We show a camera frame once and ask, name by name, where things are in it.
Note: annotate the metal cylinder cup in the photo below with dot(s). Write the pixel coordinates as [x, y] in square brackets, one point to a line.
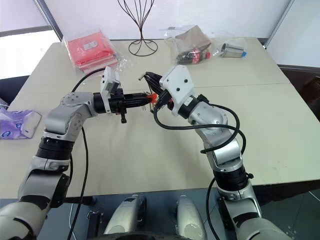
[232, 50]

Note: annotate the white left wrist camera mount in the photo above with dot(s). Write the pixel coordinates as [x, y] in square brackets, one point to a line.
[108, 80]

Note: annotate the red hex key holder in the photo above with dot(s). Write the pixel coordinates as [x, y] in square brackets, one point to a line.
[153, 97]

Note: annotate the purple tissue pack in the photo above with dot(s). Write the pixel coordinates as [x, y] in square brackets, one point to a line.
[15, 122]

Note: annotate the red packet in plastic bag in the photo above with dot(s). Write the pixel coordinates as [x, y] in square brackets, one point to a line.
[90, 50]

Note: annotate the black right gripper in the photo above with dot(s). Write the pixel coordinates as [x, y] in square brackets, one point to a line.
[163, 100]

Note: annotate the silver hex key in holder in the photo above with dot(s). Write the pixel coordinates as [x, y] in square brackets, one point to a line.
[151, 108]

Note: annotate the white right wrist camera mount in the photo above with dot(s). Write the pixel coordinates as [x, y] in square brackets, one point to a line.
[177, 83]

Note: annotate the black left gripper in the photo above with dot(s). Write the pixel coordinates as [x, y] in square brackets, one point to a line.
[117, 101]

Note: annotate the clear plastic bag with cup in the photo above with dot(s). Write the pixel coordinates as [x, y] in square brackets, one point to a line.
[225, 41]

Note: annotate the dark furniture with brown part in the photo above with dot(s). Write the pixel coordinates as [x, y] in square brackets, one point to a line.
[300, 82]

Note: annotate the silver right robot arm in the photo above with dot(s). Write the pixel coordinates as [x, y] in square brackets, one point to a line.
[212, 117]

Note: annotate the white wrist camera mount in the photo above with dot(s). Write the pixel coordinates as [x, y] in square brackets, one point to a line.
[108, 80]
[177, 83]

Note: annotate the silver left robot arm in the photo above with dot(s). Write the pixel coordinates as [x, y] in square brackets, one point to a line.
[67, 117]

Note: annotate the clear plastic bag with bottle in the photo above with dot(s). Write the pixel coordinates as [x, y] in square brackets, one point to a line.
[175, 40]

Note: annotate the dark cola bottle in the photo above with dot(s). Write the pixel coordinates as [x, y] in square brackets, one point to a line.
[191, 56]

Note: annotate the brown paper bag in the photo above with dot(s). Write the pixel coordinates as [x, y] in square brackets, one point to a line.
[195, 37]

